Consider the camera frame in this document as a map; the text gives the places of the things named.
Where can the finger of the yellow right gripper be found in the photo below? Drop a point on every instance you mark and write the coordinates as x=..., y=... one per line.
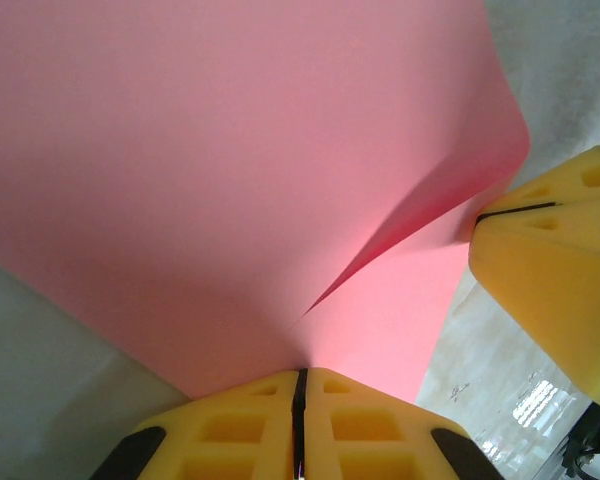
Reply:
x=570, y=182
x=555, y=280

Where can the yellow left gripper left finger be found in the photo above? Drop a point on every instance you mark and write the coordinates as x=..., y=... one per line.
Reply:
x=230, y=440

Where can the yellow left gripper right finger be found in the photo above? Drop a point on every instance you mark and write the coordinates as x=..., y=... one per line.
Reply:
x=370, y=440

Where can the pink square paper sheet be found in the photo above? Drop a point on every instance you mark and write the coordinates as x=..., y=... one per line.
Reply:
x=230, y=175

